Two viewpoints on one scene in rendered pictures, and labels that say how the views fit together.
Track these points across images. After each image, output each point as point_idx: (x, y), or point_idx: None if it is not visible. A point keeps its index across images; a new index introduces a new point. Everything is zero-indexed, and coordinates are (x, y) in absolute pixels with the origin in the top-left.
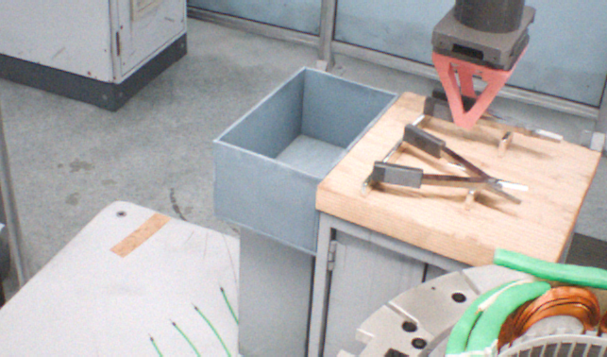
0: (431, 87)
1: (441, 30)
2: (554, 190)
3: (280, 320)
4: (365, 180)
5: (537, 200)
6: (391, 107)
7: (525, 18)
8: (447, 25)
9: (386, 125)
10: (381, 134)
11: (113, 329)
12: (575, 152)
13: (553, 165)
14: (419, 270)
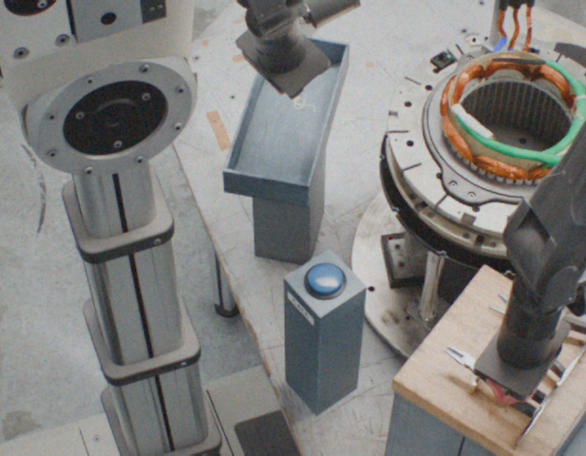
0: None
1: (565, 324)
2: (453, 336)
3: None
4: None
5: (471, 326)
6: (557, 445)
7: (490, 347)
8: (557, 332)
9: (565, 419)
10: (571, 406)
11: None
12: (416, 379)
13: (443, 364)
14: None
